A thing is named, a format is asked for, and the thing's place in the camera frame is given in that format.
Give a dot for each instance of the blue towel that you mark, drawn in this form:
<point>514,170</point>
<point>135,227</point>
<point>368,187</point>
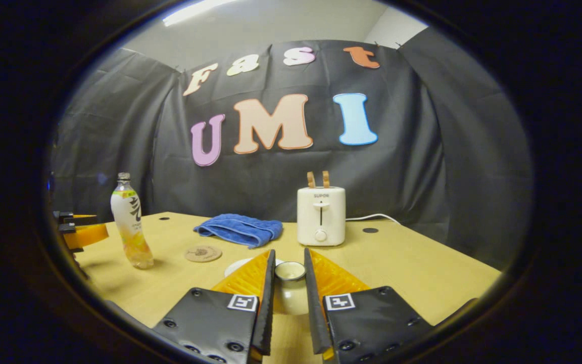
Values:
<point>240,230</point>

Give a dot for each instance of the round cork coaster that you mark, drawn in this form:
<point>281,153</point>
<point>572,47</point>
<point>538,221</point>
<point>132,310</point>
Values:
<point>203,253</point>

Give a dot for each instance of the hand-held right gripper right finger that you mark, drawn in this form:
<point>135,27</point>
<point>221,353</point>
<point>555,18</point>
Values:
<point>313,303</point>

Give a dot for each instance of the bread slice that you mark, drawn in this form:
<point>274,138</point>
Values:
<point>311,179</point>
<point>326,179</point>

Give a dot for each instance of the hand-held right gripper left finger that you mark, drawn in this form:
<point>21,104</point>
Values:
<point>268,303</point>

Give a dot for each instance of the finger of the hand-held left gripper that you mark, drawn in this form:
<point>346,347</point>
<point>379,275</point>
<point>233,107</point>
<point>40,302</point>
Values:
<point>89,235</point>
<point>68,218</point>

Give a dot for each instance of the white teacup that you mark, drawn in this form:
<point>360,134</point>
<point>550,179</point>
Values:
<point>240,266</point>

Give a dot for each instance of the black backdrop cloth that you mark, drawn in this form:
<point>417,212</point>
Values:
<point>447,151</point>

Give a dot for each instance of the clear water bottle white label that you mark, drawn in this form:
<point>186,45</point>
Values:
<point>127,217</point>

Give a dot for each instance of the cream toaster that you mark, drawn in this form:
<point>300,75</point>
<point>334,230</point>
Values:
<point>321,215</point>

